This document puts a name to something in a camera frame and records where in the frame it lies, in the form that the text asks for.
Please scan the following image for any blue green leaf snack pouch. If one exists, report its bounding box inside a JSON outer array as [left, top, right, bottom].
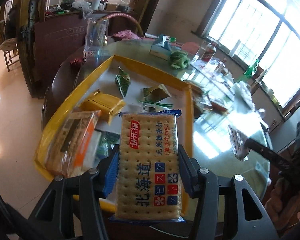
[[96, 129, 120, 159]]

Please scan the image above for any blue Hokkaido cracker pack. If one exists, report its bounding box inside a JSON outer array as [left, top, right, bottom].
[[114, 113, 182, 222]]

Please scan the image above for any orange cracker pack front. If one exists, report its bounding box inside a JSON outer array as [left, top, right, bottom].
[[45, 110, 102, 178]]

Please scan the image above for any gold foil snack brick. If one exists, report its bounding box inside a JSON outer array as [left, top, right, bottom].
[[79, 89, 126, 125]]

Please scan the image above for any round cracker green wrapper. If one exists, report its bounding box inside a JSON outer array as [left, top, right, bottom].
[[138, 100, 173, 113]]

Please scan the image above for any green triangular snack pack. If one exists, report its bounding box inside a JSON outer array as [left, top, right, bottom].
[[115, 67, 131, 98]]

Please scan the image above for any silver foil sachet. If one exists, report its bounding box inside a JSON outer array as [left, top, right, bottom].
[[228, 125, 250, 161]]

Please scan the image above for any yellow rimmed white tray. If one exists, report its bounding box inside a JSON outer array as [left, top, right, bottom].
[[33, 54, 195, 215]]

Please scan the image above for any green plastic bottle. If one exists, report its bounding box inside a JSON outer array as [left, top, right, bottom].
[[237, 59, 259, 83]]

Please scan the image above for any green crumpled plastic bag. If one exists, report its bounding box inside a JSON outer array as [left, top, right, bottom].
[[168, 51, 190, 69]]

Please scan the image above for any red white liquor bottle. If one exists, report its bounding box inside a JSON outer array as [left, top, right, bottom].
[[191, 41, 218, 63]]

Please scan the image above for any blue white tissue box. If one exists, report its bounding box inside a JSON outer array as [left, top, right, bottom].
[[149, 34, 172, 60]]

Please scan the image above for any clear glass jar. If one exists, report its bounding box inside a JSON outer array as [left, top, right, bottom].
[[83, 17, 108, 62]]

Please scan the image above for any dark wooden sideboard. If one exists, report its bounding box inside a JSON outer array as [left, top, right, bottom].
[[17, 10, 141, 99]]

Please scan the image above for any pink hula hoop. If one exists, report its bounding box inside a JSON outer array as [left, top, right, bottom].
[[100, 11, 144, 37]]

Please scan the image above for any wooden chair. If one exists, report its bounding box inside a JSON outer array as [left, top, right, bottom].
[[0, 37, 20, 72]]

